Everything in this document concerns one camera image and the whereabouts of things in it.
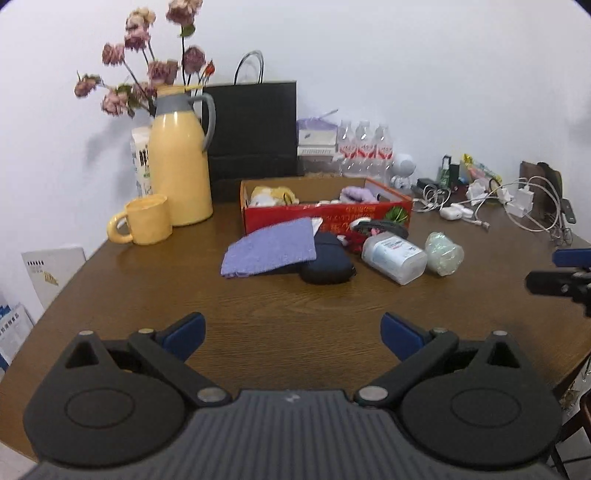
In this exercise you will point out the yellow plush toy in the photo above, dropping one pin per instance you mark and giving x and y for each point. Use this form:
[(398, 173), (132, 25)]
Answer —
[(272, 196)]

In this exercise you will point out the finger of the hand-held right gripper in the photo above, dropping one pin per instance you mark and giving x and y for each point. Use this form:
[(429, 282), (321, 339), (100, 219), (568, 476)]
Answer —
[(549, 282), (572, 257)]

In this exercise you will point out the white milk carton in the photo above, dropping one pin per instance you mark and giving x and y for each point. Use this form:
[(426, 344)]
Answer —
[(141, 161)]

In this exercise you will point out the clear snack container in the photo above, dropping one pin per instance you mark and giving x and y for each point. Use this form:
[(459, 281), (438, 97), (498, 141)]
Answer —
[(321, 167)]

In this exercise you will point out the crumpled clear plastic ball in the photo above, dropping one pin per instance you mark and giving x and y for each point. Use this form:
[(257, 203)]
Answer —
[(443, 254)]

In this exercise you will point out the red cardboard box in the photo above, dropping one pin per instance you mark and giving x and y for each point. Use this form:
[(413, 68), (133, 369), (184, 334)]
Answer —
[(286, 217)]

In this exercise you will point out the brown leather wallet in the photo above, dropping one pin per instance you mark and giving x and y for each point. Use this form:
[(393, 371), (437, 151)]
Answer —
[(535, 173)]

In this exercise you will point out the white book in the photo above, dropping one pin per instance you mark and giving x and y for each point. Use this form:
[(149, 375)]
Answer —
[(51, 272)]

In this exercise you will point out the yellow thermos jug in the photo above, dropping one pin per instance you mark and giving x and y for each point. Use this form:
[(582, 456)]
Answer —
[(178, 175)]

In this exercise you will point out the red and black pouch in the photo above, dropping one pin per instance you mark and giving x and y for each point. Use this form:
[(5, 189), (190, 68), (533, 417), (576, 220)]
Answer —
[(378, 227)]

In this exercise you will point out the black paper bag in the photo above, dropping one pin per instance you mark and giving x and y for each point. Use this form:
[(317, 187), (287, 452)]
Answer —
[(251, 129)]

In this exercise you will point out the white robot toy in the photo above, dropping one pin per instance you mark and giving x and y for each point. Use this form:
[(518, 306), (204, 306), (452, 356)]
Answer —
[(404, 166)]

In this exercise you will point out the yellow mug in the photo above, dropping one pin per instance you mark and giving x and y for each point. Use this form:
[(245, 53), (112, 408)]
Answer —
[(147, 221)]

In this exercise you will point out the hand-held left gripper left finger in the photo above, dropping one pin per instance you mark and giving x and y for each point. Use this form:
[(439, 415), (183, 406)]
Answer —
[(184, 334)]

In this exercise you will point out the small black remote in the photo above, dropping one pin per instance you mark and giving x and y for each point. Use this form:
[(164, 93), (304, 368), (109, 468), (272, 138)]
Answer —
[(569, 211)]

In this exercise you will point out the small green bottle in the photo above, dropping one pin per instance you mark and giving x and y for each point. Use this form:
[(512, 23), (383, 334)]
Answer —
[(445, 173)]

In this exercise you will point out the blue and white booklets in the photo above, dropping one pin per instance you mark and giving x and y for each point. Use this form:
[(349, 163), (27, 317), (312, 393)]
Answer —
[(14, 332)]

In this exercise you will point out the black power adapter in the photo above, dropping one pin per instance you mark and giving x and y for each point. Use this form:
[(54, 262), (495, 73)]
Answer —
[(427, 183)]

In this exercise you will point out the white earbuds case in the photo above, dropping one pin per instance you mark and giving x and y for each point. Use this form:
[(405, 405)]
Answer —
[(455, 212)]

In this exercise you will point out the dried pink flower bouquet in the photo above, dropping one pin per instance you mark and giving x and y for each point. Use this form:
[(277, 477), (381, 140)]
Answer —
[(159, 71)]

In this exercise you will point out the folded glasses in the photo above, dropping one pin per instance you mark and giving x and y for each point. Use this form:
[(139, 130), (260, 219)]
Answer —
[(562, 236)]

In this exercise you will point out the white flat box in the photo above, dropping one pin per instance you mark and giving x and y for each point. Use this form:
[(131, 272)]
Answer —
[(316, 151)]

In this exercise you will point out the navy zip pouch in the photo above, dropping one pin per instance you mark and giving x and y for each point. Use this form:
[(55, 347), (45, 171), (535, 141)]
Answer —
[(330, 265)]

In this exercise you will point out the small black box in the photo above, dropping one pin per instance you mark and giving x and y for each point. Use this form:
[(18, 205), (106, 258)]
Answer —
[(455, 174)]

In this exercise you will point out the lilac knitted item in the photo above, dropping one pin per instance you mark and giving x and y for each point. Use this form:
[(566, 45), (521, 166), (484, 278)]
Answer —
[(360, 194)]

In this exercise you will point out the colourful snack packet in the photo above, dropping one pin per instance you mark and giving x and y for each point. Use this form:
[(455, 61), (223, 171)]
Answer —
[(482, 168)]

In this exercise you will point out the purple cloth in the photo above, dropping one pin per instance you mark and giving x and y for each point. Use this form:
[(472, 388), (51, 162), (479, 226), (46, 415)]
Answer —
[(268, 249)]

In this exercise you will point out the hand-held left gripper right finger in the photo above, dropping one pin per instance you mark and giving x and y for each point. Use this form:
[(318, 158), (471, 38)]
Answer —
[(397, 337)]

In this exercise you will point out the white charger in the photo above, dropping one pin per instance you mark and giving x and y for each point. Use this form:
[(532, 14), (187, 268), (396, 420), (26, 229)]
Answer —
[(521, 201)]

